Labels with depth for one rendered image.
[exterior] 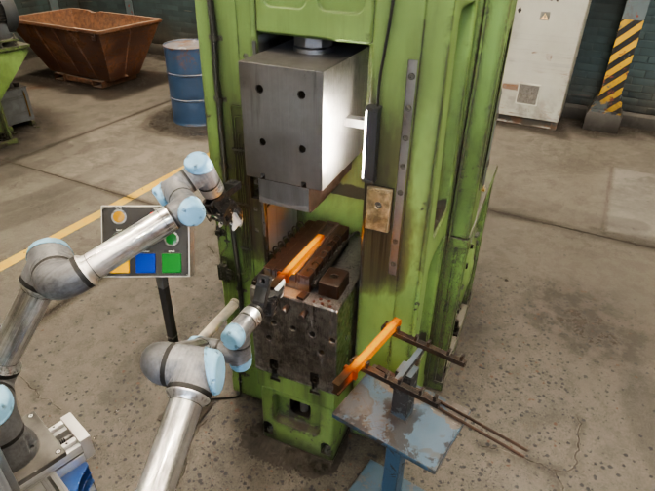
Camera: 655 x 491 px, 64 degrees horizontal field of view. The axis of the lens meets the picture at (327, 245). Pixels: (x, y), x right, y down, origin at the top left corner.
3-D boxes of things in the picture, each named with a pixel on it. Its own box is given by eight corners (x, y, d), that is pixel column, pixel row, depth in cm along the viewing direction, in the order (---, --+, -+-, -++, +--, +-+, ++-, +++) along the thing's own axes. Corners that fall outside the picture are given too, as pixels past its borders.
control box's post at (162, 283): (187, 416, 267) (153, 233, 209) (181, 413, 268) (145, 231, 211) (192, 410, 270) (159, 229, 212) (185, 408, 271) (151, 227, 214)
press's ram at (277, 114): (345, 196, 177) (350, 74, 156) (246, 175, 189) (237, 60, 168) (384, 152, 210) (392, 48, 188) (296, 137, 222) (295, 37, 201)
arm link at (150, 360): (116, 383, 136) (191, 361, 184) (156, 389, 134) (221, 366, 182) (124, 338, 137) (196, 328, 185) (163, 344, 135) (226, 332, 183)
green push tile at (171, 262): (180, 273, 204) (180, 253, 204) (161, 273, 204) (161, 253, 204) (182, 272, 206) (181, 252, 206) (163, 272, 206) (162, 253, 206)
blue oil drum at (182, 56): (201, 130, 618) (191, 51, 571) (162, 121, 640) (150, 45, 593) (231, 116, 662) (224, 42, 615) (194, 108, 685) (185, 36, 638)
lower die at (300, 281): (309, 292, 205) (309, 275, 201) (263, 280, 212) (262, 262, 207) (348, 241, 238) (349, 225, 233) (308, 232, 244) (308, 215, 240)
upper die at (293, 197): (309, 212, 186) (308, 188, 181) (259, 202, 193) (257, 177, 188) (351, 169, 219) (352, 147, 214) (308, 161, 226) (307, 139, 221)
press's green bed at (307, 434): (331, 464, 245) (334, 394, 220) (261, 436, 257) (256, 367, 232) (371, 382, 288) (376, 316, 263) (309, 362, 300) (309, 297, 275)
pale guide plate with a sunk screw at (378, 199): (387, 233, 192) (391, 191, 183) (364, 228, 195) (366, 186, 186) (389, 230, 193) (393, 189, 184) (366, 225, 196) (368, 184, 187)
